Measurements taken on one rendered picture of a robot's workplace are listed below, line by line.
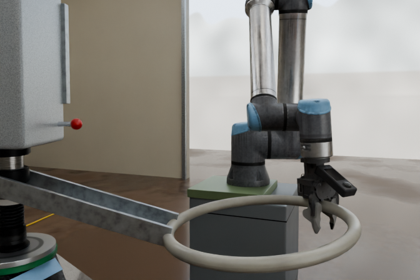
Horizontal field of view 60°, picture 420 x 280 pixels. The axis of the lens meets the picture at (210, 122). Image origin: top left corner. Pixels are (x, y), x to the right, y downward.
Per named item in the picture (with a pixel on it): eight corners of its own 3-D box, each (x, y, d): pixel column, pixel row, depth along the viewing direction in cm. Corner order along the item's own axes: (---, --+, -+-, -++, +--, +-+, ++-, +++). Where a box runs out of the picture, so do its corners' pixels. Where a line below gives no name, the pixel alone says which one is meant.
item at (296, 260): (141, 284, 70) (140, 269, 70) (177, 209, 119) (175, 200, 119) (402, 267, 67) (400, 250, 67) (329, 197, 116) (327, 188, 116)
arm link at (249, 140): (230, 157, 169) (230, 119, 168) (268, 157, 168) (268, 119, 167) (230, 162, 154) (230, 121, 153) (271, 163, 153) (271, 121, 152)
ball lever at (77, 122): (52, 130, 100) (52, 118, 100) (57, 129, 103) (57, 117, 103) (79, 130, 99) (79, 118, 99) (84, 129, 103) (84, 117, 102)
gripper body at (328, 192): (316, 194, 112) (314, 154, 111) (338, 199, 104) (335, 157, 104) (297, 197, 108) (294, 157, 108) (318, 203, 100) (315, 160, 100)
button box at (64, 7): (39, 104, 104) (36, 3, 103) (44, 104, 107) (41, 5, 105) (66, 104, 104) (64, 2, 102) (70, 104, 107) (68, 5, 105)
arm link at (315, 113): (325, 97, 110) (334, 96, 100) (327, 139, 110) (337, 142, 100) (294, 99, 110) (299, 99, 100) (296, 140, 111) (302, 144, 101)
